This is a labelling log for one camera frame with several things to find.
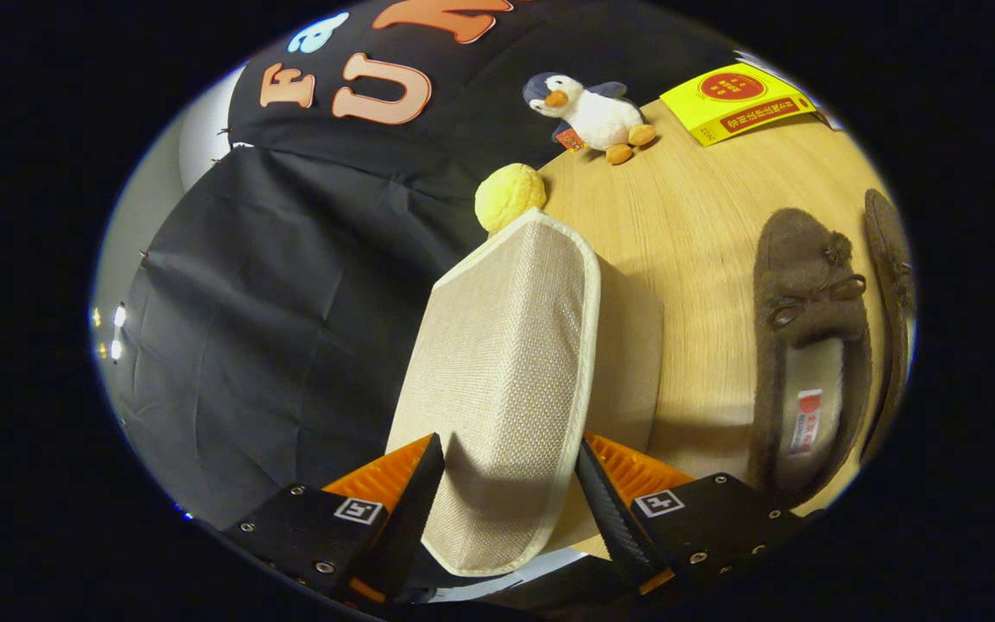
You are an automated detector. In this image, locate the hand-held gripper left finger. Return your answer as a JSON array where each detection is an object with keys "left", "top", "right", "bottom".
[{"left": 221, "top": 434, "right": 447, "bottom": 606}]

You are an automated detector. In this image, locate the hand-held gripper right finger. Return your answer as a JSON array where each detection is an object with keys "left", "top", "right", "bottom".
[{"left": 574, "top": 432, "right": 818, "bottom": 597}]

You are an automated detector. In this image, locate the beige fabric storage box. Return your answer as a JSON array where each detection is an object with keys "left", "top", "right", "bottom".
[{"left": 385, "top": 207, "right": 667, "bottom": 578}]

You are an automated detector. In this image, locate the brown fuzzy shoe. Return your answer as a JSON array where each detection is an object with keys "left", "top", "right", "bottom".
[
  {"left": 748, "top": 207, "right": 877, "bottom": 509},
  {"left": 862, "top": 188, "right": 919, "bottom": 463}
]

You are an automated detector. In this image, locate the yellow bun plush toy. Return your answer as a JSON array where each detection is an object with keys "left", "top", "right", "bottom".
[{"left": 474, "top": 163, "right": 548, "bottom": 236}]

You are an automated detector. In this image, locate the penguin plush toy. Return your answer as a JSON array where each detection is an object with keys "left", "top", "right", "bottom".
[{"left": 522, "top": 72, "right": 659, "bottom": 165}]

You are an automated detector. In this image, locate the yellow book with red label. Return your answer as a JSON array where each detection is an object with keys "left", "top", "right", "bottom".
[{"left": 660, "top": 62, "right": 820, "bottom": 148}]

